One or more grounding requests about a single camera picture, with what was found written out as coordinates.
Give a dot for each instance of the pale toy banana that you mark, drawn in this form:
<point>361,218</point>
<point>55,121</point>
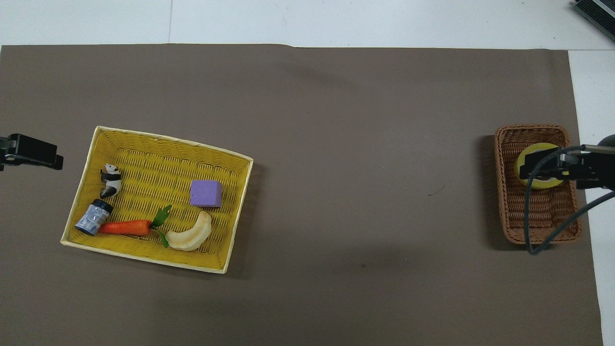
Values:
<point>194,235</point>

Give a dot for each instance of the panda figurine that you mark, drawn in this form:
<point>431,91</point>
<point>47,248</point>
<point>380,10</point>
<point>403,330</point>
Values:
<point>111,181</point>

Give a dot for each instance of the brown wicker basket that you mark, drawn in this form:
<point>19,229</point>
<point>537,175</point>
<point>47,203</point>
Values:
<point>543,211</point>

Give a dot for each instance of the purple foam block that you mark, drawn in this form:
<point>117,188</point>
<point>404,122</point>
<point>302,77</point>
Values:
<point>206,193</point>

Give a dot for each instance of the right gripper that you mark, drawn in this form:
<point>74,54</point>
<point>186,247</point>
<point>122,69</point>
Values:
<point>596,168</point>

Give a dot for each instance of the yellow-green tape roll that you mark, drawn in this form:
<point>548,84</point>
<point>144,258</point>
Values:
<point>533,150</point>

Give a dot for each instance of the toy carrot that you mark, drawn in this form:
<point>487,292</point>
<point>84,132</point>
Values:
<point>126,227</point>

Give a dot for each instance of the small blue jar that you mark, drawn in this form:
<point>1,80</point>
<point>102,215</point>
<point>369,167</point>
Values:
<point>94,217</point>

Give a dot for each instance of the black stand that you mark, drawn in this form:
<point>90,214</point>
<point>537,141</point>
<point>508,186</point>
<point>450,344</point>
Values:
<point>598,12</point>

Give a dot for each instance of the yellow woven basket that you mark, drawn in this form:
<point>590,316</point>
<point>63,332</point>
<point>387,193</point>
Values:
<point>144,163</point>

